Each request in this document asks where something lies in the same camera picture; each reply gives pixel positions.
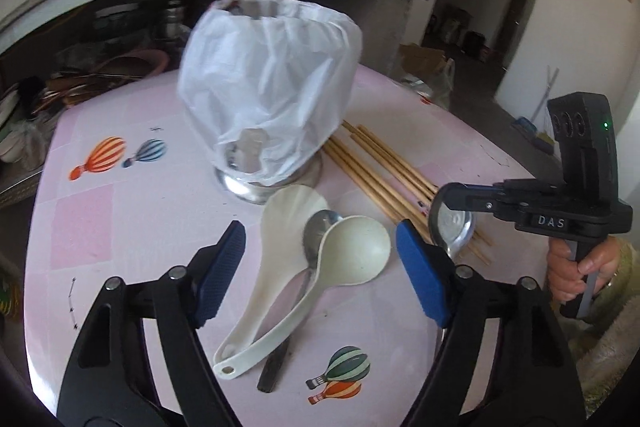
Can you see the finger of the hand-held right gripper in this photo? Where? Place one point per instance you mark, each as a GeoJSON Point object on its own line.
{"type": "Point", "coordinates": [480, 203]}
{"type": "Point", "coordinates": [490, 188]}

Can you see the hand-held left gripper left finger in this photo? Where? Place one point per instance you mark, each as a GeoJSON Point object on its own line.
{"type": "Point", "coordinates": [222, 267]}

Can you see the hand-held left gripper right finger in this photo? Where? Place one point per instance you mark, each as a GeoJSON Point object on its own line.
{"type": "Point", "coordinates": [417, 267]}

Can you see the steel soup spoon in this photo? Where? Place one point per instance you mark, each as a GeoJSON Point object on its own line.
{"type": "Point", "coordinates": [457, 227]}

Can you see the beige plastic ladle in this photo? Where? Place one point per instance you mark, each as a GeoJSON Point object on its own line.
{"type": "Point", "coordinates": [357, 252]}

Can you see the white scalloped rice paddle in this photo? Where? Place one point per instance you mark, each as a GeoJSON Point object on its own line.
{"type": "Point", "coordinates": [285, 227]}

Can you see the perforated steel utensil holder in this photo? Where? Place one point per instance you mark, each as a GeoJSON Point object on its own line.
{"type": "Point", "coordinates": [240, 189]}

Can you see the bundle of wooden chopsticks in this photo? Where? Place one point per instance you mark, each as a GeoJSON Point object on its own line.
{"type": "Point", "coordinates": [380, 177]}

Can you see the white plastic bag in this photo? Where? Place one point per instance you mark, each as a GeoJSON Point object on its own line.
{"type": "Point", "coordinates": [265, 82]}

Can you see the person's right hand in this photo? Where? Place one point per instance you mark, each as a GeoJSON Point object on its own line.
{"type": "Point", "coordinates": [602, 259]}

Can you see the yellow broom head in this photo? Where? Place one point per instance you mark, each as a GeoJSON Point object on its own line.
{"type": "Point", "coordinates": [546, 143]}

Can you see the blue dustpan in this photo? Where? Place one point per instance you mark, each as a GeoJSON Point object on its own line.
{"type": "Point", "coordinates": [524, 128]}

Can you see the white broom pole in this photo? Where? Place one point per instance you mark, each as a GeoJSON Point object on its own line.
{"type": "Point", "coordinates": [545, 92]}

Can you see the black case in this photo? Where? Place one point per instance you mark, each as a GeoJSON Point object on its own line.
{"type": "Point", "coordinates": [474, 43]}

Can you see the cardboard box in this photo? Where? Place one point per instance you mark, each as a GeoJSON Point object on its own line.
{"type": "Point", "coordinates": [420, 57]}

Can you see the concrete pillar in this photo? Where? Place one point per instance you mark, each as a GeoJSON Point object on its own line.
{"type": "Point", "coordinates": [390, 27]}

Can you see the fuzzy beige robe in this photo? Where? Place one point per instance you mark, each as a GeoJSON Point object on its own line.
{"type": "Point", "coordinates": [610, 357]}

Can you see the pink plastic basin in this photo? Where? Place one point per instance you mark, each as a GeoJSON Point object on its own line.
{"type": "Point", "coordinates": [145, 59]}

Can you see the steel pot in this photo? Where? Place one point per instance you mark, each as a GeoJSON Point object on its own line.
{"type": "Point", "coordinates": [172, 27]}

